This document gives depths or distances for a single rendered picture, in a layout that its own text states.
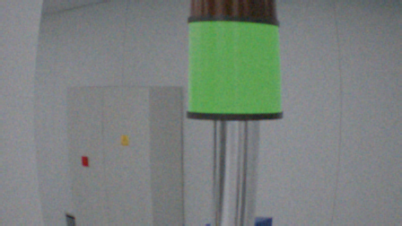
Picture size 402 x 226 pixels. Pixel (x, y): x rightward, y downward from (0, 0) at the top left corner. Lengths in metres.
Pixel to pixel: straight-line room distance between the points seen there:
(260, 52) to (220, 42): 0.02
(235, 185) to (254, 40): 0.08
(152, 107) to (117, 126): 0.43
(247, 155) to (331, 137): 6.20
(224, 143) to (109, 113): 7.18
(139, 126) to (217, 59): 6.91
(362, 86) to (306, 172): 0.95
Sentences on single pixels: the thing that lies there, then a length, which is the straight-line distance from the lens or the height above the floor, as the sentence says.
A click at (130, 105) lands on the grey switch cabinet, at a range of 7.42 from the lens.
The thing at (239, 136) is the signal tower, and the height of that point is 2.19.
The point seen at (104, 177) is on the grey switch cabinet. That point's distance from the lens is 7.76.
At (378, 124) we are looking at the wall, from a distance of 6.37.
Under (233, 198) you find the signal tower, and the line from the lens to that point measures 0.46.
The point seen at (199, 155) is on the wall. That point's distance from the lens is 7.49.
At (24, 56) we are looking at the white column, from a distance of 2.09.
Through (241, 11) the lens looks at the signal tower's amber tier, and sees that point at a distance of 0.44.
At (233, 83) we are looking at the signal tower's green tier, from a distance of 0.44.
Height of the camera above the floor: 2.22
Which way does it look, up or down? 3 degrees down
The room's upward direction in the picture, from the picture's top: straight up
